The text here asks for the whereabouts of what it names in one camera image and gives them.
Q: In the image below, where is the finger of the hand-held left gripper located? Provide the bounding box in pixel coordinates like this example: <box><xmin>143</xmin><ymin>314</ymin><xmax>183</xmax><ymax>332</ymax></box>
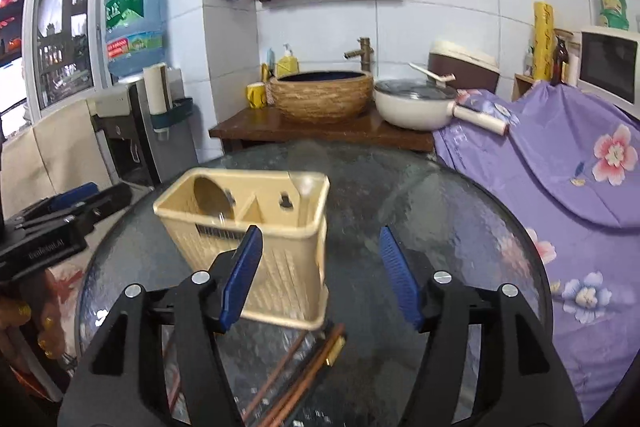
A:
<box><xmin>15</xmin><ymin>182</ymin><xmax>99</xmax><ymax>228</ymax></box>
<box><xmin>65</xmin><ymin>183</ymin><xmax>133</xmax><ymax>233</ymax></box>

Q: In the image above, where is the stack of green bowls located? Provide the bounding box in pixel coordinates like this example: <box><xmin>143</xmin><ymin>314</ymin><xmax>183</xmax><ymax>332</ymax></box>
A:
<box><xmin>593</xmin><ymin>0</ymin><xmax>631</xmax><ymax>30</ymax></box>

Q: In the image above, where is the woven pattern basin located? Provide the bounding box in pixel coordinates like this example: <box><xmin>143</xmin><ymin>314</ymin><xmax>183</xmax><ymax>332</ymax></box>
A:
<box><xmin>269</xmin><ymin>70</ymin><xmax>375</xmax><ymax>124</ymax></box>

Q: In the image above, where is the blue water jug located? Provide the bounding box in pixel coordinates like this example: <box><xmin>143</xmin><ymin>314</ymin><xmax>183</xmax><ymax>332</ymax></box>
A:
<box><xmin>103</xmin><ymin>0</ymin><xmax>166</xmax><ymax>78</ymax></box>

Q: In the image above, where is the brown glass bottle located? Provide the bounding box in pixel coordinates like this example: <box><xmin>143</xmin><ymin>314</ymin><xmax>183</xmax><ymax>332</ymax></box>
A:
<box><xmin>550</xmin><ymin>36</ymin><xmax>570</xmax><ymax>86</ymax></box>

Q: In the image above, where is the sliding window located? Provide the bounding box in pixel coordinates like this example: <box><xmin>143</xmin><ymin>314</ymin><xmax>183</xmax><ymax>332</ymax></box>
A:
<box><xmin>22</xmin><ymin>0</ymin><xmax>113</xmax><ymax>122</ymax></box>

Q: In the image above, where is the brown white rice cooker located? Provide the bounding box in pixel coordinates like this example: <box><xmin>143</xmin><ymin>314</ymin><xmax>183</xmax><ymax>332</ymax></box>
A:
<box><xmin>428</xmin><ymin>41</ymin><xmax>502</xmax><ymax>95</ymax></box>

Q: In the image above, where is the beige cloth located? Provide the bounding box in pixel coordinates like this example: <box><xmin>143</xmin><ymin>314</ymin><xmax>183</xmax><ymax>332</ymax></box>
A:
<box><xmin>0</xmin><ymin>99</ymin><xmax>113</xmax><ymax>218</ymax></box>

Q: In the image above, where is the yellow soap dispenser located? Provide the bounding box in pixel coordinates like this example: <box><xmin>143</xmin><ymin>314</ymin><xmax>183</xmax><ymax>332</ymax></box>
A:
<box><xmin>276</xmin><ymin>44</ymin><xmax>300</xmax><ymax>78</ymax></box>

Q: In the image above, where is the white microwave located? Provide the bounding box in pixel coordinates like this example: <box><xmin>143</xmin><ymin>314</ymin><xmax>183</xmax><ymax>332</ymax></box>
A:
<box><xmin>577</xmin><ymin>26</ymin><xmax>640</xmax><ymax>120</ymax></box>

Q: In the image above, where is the wooden counter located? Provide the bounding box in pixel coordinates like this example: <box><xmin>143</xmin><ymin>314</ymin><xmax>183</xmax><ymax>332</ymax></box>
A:
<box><xmin>209</xmin><ymin>107</ymin><xmax>436</xmax><ymax>152</ymax></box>

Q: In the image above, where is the glass pot lid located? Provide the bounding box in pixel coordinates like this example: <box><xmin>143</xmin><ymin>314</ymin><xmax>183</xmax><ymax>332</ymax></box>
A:
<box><xmin>375</xmin><ymin>78</ymin><xmax>458</xmax><ymax>100</ymax></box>

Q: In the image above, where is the yellow roll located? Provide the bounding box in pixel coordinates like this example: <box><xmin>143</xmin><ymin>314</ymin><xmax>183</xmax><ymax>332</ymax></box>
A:
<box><xmin>532</xmin><ymin>2</ymin><xmax>556</xmax><ymax>82</ymax></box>

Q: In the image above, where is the yellow mug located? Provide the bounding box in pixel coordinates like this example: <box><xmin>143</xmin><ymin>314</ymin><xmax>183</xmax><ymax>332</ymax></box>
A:
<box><xmin>245</xmin><ymin>82</ymin><xmax>268</xmax><ymax>110</ymax></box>

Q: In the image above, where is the white pot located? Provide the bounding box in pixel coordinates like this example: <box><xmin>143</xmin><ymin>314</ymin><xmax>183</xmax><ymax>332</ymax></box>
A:
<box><xmin>374</xmin><ymin>78</ymin><xmax>508</xmax><ymax>138</ymax></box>

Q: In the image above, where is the brass faucet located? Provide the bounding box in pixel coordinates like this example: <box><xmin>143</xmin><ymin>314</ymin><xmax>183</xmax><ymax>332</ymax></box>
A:
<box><xmin>344</xmin><ymin>38</ymin><xmax>375</xmax><ymax>72</ymax></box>

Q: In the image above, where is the small wooden box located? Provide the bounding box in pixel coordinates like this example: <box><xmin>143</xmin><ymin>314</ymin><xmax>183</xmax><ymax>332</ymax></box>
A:
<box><xmin>512</xmin><ymin>74</ymin><xmax>536</xmax><ymax>102</ymax></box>

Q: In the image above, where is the grey water dispenser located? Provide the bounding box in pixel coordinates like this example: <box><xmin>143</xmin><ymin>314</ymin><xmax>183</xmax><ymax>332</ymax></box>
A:
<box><xmin>91</xmin><ymin>67</ymin><xmax>198</xmax><ymax>188</ymax></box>

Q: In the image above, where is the purple floral cloth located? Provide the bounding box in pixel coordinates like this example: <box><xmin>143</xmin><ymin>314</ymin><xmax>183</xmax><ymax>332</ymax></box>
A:
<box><xmin>432</xmin><ymin>82</ymin><xmax>640</xmax><ymax>423</ymax></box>

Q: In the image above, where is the green wall holder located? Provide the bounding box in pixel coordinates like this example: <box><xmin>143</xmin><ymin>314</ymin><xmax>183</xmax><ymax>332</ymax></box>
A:
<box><xmin>151</xmin><ymin>98</ymin><xmax>195</xmax><ymax>130</ymax></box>

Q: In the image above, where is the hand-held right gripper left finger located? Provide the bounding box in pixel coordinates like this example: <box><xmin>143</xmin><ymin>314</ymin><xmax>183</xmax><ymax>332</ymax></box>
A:
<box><xmin>60</xmin><ymin>225</ymin><xmax>264</xmax><ymax>427</ymax></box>

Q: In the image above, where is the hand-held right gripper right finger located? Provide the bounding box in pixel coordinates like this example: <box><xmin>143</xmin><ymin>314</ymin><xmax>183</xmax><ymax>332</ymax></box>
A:
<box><xmin>378</xmin><ymin>226</ymin><xmax>586</xmax><ymax>427</ymax></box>

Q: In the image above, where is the person's left hand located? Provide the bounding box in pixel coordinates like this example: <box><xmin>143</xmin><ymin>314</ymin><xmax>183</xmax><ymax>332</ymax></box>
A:
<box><xmin>0</xmin><ymin>292</ymin><xmax>68</xmax><ymax>360</ymax></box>

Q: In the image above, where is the beige plastic utensil holder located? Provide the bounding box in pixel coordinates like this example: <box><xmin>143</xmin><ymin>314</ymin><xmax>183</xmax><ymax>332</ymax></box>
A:
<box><xmin>152</xmin><ymin>167</ymin><xmax>331</xmax><ymax>332</ymax></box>

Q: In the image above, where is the white rice spoon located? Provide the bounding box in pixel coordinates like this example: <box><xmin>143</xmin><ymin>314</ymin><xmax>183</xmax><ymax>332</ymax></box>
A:
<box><xmin>409</xmin><ymin>63</ymin><xmax>457</xmax><ymax>84</ymax></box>

